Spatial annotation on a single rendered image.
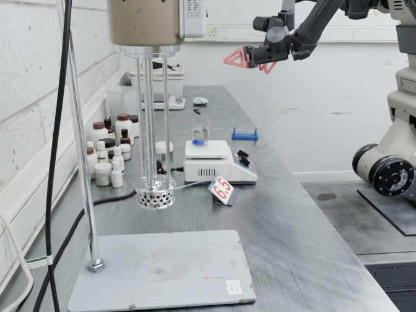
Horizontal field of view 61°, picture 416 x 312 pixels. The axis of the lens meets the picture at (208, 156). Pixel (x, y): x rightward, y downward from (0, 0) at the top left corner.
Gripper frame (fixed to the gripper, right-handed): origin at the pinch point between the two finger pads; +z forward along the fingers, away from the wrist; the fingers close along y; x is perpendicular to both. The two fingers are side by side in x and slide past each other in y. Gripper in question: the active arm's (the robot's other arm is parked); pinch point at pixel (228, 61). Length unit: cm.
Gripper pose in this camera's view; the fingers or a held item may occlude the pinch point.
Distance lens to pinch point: 125.6
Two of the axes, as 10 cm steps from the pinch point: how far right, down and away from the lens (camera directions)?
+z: -9.5, 1.0, 2.8
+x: 1.5, 9.7, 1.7
